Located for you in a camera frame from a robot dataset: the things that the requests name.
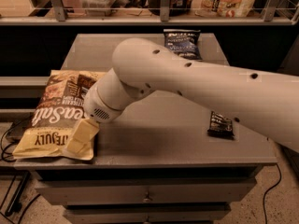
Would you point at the black power adapter box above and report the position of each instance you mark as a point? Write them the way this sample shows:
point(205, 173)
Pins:
point(15, 132)

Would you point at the grey metal shelf rail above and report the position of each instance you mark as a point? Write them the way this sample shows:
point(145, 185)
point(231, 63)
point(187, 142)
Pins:
point(136, 12)

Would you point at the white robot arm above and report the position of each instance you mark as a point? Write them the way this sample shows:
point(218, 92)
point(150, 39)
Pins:
point(267, 103)

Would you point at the brown sea salt chip bag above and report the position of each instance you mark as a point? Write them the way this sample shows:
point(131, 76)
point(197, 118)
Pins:
point(60, 107)

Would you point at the metal drawer knob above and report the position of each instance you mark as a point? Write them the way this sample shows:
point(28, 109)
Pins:
point(147, 198)

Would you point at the colourful snack bag on shelf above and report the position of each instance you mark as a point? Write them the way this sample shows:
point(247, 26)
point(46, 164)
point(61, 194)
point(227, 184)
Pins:
point(224, 8)

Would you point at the black snack bar wrapper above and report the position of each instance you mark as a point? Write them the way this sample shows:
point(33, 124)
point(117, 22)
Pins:
point(220, 126)

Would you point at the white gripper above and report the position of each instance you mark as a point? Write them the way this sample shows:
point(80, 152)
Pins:
point(97, 106)

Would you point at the blue chip bag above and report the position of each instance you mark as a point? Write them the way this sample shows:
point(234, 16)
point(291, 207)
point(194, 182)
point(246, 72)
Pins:
point(183, 43)

